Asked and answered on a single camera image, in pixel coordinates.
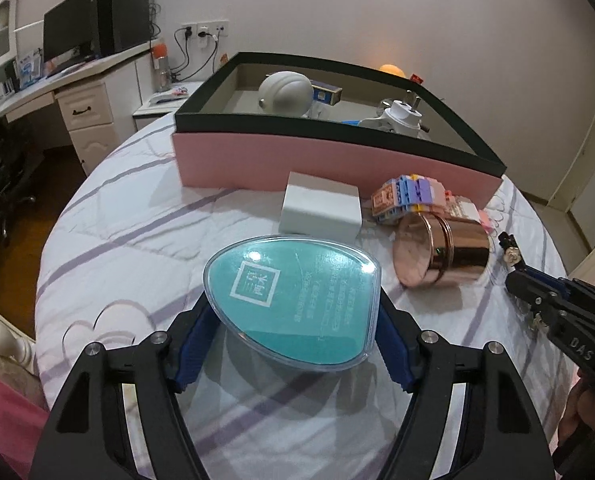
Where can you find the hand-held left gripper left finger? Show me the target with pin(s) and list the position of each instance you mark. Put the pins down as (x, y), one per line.
(192, 355)

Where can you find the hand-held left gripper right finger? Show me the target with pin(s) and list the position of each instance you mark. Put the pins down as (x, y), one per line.
(395, 355)

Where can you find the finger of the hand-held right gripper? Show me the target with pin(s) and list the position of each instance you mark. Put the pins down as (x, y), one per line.
(532, 302)
(577, 291)

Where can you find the black hair clip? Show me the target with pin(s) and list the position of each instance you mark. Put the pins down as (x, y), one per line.
(511, 256)

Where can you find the teal teardrop plastic case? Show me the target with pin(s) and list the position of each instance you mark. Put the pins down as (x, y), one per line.
(287, 305)

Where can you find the pink storage box black rim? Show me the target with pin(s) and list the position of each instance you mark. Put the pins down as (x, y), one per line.
(277, 165)

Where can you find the white plug adapter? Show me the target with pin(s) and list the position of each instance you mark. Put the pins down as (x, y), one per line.
(400, 115)

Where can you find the small blue box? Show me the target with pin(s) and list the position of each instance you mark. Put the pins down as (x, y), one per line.
(325, 94)

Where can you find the white ribbed dome object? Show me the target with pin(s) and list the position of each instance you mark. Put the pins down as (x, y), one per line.
(282, 91)

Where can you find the person's right hand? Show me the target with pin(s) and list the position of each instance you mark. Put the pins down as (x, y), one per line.
(572, 410)

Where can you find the rose gold metal canister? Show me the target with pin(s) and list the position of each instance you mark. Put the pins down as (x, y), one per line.
(447, 250)

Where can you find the pastel building block toy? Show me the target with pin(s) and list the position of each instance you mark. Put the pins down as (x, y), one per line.
(412, 195)

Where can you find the small white box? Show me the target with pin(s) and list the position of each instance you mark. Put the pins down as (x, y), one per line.
(320, 210)

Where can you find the pink blanket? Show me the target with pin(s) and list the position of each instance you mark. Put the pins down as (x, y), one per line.
(7, 410)

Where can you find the white bedside table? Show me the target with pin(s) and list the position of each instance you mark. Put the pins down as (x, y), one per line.
(162, 105)

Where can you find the black office chair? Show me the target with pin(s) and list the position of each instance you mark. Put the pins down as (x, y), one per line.
(2, 170)

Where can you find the white drawer unit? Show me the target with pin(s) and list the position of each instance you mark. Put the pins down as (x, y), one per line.
(85, 110)

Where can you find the bottle with orange cap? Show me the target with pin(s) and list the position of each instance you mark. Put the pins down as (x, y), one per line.
(160, 67)

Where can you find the white desk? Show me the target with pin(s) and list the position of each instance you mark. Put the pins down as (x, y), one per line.
(77, 72)

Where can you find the blue white packets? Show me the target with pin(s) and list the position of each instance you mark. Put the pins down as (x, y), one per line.
(30, 67)

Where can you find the black computer tower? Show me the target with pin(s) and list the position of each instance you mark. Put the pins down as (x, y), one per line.
(122, 15)

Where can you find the black computer monitor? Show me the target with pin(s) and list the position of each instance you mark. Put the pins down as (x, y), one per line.
(70, 25)

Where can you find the white bed post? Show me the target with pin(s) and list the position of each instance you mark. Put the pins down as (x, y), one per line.
(2, 340)

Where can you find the white wall outlet strip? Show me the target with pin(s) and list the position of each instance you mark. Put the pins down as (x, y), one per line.
(205, 27)

